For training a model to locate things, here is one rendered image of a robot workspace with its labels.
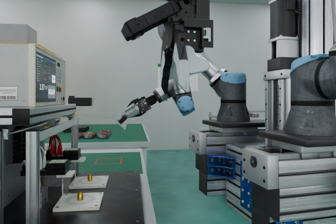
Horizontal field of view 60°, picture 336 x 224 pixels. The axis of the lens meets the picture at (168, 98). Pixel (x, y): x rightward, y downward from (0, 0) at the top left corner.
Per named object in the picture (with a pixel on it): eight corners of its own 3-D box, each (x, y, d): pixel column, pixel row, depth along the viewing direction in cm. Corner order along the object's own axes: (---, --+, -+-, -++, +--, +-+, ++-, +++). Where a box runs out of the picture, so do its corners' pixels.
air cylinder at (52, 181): (63, 181, 130) (63, 169, 130) (59, 186, 122) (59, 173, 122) (51, 182, 129) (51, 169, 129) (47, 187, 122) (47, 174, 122)
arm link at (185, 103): (178, 4, 131) (200, 110, 131) (178, 11, 142) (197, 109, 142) (153, 9, 131) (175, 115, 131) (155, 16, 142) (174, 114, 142)
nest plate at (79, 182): (108, 178, 136) (108, 175, 136) (105, 187, 121) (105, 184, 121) (75, 179, 134) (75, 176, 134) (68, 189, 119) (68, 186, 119)
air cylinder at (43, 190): (48, 200, 106) (48, 185, 106) (42, 208, 98) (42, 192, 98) (33, 201, 105) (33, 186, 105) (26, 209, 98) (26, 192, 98)
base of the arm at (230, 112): (239, 119, 145) (239, 99, 145) (256, 122, 131) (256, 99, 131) (211, 120, 141) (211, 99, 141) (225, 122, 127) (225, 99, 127)
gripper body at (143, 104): (133, 101, 142) (155, 89, 143) (133, 101, 151) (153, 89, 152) (141, 114, 142) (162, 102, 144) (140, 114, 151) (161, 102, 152)
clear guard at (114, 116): (126, 125, 149) (126, 113, 149) (125, 130, 125) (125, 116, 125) (60, 125, 145) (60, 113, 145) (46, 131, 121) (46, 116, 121)
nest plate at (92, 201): (103, 195, 112) (103, 191, 112) (99, 210, 97) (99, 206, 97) (63, 196, 110) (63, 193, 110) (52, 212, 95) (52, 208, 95)
